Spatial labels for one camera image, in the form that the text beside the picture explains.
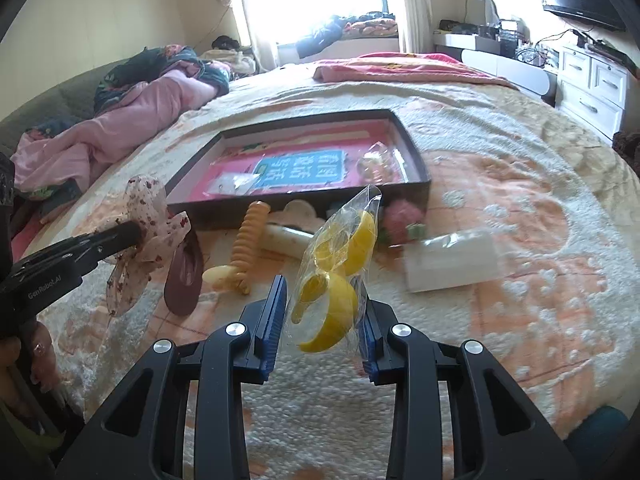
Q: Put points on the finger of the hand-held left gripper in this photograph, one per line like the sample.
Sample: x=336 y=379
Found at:
x=107 y=240

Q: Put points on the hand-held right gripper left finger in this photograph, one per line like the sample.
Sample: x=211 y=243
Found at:
x=272 y=320

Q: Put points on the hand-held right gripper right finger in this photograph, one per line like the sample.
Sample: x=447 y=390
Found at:
x=368 y=342

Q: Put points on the floral organza scrunchie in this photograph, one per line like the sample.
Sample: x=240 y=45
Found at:
x=150 y=220

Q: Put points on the orange small hair clip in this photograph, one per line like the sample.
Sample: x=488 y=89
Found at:
x=247 y=240

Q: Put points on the cream cloud hair claw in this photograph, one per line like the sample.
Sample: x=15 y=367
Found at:
x=290 y=237

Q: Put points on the maroon hair clip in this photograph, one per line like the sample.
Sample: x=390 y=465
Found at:
x=182 y=280

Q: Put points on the yellow hair clips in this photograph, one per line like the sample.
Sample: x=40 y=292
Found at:
x=345 y=260

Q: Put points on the clear packet with white card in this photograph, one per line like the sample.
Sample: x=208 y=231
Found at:
x=455 y=260

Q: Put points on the dark shallow box pink lining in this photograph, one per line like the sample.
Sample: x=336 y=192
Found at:
x=300 y=170

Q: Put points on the person's left hand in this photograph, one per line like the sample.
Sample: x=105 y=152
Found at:
x=37 y=352

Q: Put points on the pink quilt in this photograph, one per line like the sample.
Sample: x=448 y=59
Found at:
x=125 y=120

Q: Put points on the small clear packet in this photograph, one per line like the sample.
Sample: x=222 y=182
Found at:
x=235 y=183

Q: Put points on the grey green headboard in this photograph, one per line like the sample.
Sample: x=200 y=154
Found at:
x=60 y=95

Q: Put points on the dark floral quilt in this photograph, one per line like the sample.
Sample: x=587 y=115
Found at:
x=145 y=67

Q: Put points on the dark clothing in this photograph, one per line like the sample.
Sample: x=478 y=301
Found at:
x=225 y=41

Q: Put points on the teal object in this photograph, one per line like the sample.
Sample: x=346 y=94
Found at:
x=602 y=440

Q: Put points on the pink printed blanket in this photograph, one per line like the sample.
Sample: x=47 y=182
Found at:
x=400 y=67

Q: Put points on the pile of clothes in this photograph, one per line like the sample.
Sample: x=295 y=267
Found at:
x=345 y=27

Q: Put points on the brown fluffy cloth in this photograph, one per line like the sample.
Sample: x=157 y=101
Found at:
x=629 y=145

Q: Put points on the cream curtain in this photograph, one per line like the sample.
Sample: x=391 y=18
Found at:
x=415 y=5

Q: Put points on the white drawer cabinet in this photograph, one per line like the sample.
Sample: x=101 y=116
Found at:
x=595 y=85

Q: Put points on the black set-top box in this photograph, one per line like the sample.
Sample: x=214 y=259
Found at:
x=607 y=49

